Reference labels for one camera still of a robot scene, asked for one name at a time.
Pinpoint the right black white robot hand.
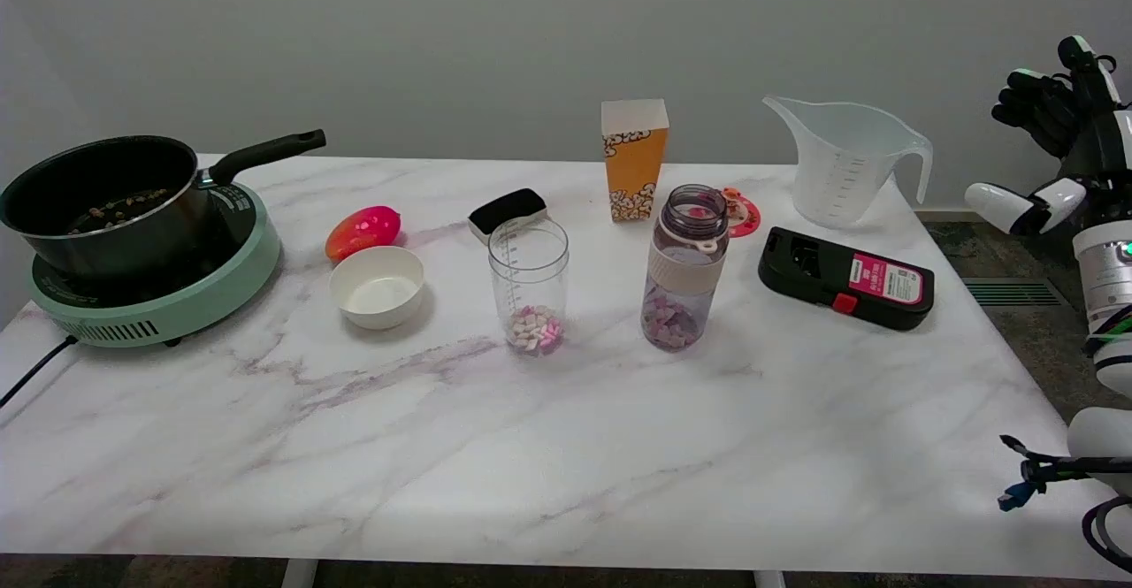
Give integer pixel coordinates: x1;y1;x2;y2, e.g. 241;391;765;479
964;35;1132;236

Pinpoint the clear purple bottle beige sleeve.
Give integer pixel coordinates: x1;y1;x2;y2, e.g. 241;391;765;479
640;184;731;353

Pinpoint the floor vent grille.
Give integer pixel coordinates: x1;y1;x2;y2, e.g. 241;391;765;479
961;278;1067;309

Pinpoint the clear plastic measuring pitcher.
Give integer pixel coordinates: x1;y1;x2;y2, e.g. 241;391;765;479
762;95;934;230

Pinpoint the black device pink label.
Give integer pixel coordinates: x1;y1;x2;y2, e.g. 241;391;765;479
758;226;937;332

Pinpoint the pink round lid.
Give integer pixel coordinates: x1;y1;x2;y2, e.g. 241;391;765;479
720;186;762;239

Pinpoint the purple candy pile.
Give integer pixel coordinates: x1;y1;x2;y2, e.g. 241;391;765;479
643;293;704;349

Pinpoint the yellow popcorn box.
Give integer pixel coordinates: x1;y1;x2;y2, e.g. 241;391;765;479
600;98;670;223

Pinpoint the clear graduated plastic cup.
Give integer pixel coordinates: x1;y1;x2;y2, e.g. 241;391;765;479
488;218;570;359

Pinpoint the pink white candy pile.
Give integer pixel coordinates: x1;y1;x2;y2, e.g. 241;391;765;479
507;305;565;355

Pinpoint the black white sponge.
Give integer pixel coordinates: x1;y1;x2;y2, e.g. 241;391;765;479
467;187;550;244

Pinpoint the white bowl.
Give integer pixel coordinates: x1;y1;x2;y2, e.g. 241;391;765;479
329;246;426;332

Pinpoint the red orange mango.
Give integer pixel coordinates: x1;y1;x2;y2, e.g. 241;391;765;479
325;205;403;263

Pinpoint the green induction cooker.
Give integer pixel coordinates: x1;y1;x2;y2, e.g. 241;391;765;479
27;180;282;348

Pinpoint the green robot cable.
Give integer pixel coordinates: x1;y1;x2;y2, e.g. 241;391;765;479
1086;305;1132;352

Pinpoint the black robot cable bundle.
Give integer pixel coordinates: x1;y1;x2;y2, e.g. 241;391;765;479
998;433;1132;573

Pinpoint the black saucepan with handle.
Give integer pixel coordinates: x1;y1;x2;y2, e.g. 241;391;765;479
0;129;327;281

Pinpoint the black power cord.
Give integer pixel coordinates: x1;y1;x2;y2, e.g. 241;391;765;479
0;334;80;409

